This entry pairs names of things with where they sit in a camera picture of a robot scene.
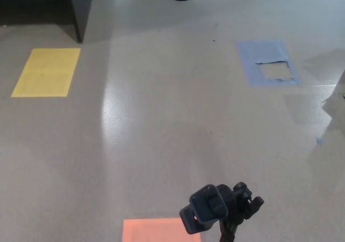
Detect yellow paper sheet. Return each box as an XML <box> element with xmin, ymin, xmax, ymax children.
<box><xmin>10</xmin><ymin>47</ymin><xmax>81</xmax><ymax>98</ymax></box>

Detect dark furniture side panel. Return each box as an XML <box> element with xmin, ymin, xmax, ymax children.
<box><xmin>0</xmin><ymin>0</ymin><xmax>94</xmax><ymax>43</ymax></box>

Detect orange paper sheet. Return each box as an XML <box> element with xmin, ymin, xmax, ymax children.
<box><xmin>122</xmin><ymin>217</ymin><xmax>202</xmax><ymax>242</ymax></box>

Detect torn blue paper sheet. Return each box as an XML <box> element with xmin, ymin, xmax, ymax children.
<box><xmin>237</xmin><ymin>39</ymin><xmax>301</xmax><ymax>87</ymax></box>

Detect black extendable phone stand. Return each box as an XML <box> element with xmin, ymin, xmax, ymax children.
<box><xmin>179</xmin><ymin>182</ymin><xmax>265</xmax><ymax>242</ymax></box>

